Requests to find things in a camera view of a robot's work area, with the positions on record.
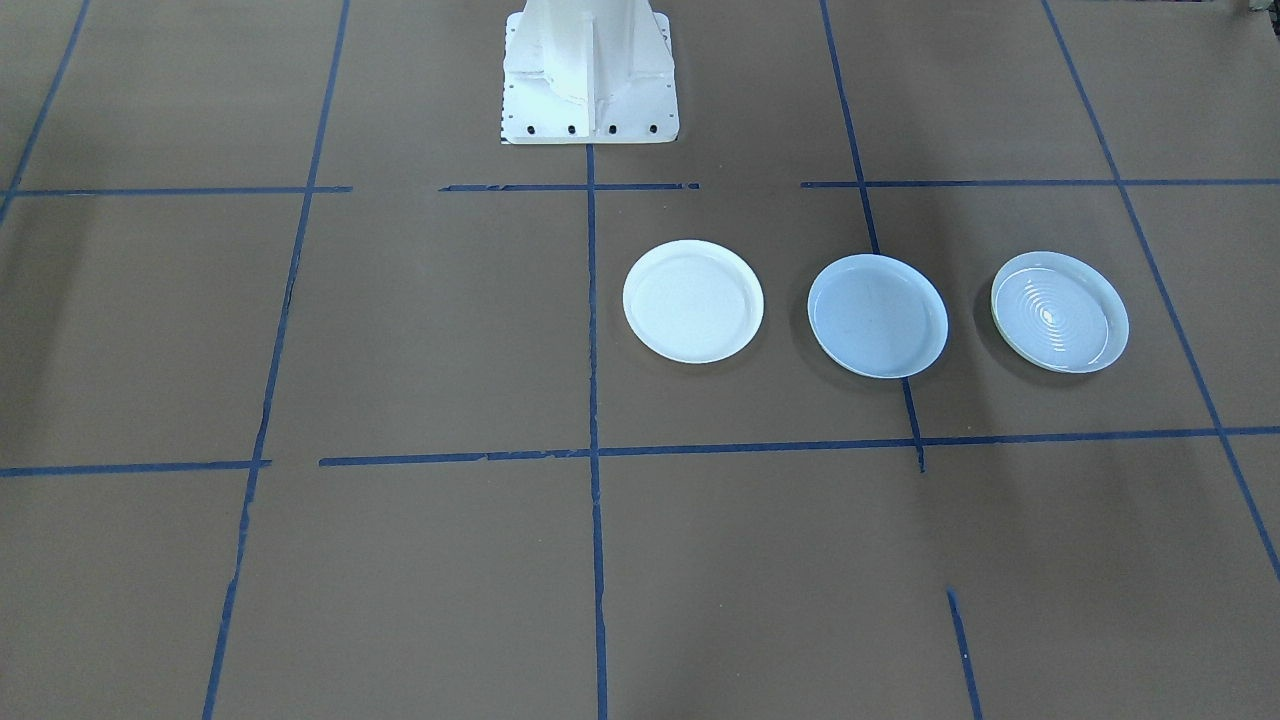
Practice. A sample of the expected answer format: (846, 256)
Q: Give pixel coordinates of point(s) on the plain white round plate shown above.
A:
(692, 301)

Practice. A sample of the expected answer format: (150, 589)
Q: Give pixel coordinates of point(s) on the glossy ribbed pale green plate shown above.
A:
(1058, 312)

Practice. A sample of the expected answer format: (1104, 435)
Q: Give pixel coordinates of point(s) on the light blue round plate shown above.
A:
(877, 316)

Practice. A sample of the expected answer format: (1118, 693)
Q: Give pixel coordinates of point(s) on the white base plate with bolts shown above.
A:
(590, 128)

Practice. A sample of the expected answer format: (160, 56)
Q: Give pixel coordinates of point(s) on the white pedestal column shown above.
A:
(585, 50)

